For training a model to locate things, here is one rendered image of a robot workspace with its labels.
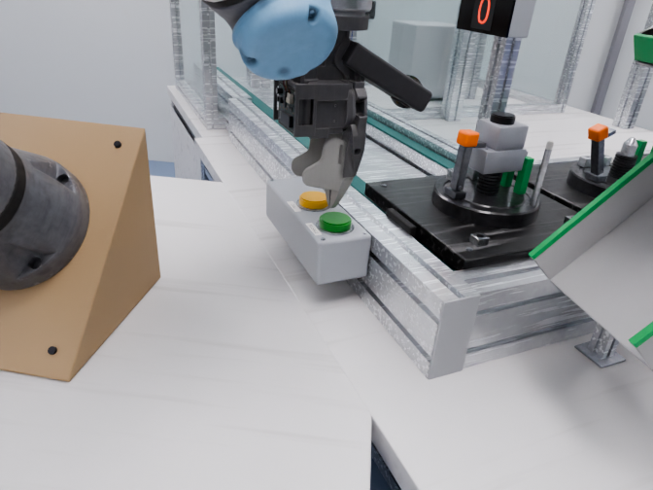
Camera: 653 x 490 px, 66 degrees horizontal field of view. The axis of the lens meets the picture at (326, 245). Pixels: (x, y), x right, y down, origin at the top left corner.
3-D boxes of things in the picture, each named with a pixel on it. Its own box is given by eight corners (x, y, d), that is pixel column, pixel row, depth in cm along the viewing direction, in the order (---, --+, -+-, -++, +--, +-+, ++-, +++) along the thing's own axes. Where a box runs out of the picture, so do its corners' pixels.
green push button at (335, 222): (326, 241, 61) (326, 227, 60) (313, 227, 64) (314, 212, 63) (356, 237, 62) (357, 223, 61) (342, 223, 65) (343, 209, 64)
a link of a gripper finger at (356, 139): (329, 167, 59) (334, 91, 55) (343, 166, 59) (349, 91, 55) (346, 182, 55) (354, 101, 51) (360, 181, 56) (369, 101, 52)
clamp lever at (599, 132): (597, 178, 74) (599, 131, 70) (586, 173, 76) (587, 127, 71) (616, 167, 75) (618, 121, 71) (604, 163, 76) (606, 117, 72)
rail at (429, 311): (428, 380, 54) (446, 295, 49) (228, 139, 125) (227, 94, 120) (469, 368, 56) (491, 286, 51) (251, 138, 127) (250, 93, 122)
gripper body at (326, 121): (271, 124, 57) (273, 8, 52) (340, 122, 61) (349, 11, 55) (294, 145, 51) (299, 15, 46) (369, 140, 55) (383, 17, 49)
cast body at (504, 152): (482, 175, 63) (495, 120, 60) (461, 163, 67) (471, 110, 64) (533, 169, 67) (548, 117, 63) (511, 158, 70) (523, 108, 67)
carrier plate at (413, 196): (462, 276, 56) (465, 259, 55) (363, 194, 75) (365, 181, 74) (614, 247, 65) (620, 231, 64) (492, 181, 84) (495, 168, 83)
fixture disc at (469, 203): (473, 234, 61) (477, 219, 60) (412, 192, 72) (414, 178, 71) (560, 221, 66) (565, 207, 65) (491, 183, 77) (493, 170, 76)
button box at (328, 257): (316, 286, 61) (320, 241, 58) (265, 215, 78) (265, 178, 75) (367, 277, 64) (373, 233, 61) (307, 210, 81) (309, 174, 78)
